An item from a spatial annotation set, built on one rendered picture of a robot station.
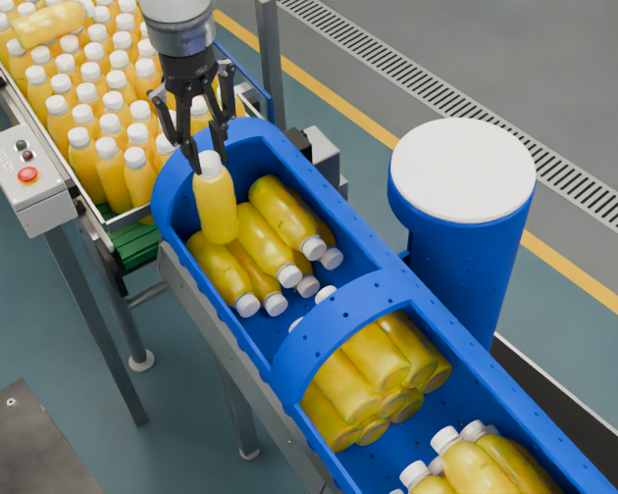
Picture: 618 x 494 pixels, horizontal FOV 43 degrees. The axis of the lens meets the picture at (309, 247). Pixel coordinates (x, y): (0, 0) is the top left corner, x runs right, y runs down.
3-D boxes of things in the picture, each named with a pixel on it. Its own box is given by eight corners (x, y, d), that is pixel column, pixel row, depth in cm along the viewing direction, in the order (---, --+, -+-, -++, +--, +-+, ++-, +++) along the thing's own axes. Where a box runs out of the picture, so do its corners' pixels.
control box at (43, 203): (29, 240, 147) (12, 204, 139) (-5, 176, 158) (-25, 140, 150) (78, 217, 150) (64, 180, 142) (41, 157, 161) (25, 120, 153)
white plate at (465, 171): (495, 103, 161) (494, 108, 162) (370, 136, 156) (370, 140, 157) (563, 197, 144) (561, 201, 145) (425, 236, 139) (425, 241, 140)
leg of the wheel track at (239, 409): (246, 465, 223) (218, 353, 173) (235, 449, 226) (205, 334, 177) (263, 454, 225) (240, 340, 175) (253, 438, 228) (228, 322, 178)
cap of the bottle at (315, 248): (325, 236, 132) (331, 243, 131) (314, 254, 134) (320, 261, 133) (309, 236, 129) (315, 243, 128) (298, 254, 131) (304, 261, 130)
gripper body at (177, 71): (168, 66, 100) (180, 120, 108) (225, 41, 103) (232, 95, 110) (142, 36, 104) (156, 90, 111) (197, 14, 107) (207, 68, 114)
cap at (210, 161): (217, 154, 124) (215, 146, 123) (225, 171, 122) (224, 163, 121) (193, 162, 123) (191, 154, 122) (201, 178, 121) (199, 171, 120)
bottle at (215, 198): (232, 212, 138) (222, 145, 125) (245, 238, 134) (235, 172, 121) (197, 223, 137) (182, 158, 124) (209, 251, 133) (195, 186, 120)
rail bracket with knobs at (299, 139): (280, 195, 165) (276, 162, 157) (262, 175, 169) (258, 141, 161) (318, 175, 169) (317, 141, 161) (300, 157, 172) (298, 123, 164)
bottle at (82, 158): (106, 178, 170) (86, 123, 158) (120, 196, 167) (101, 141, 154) (78, 192, 168) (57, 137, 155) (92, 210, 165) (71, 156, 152)
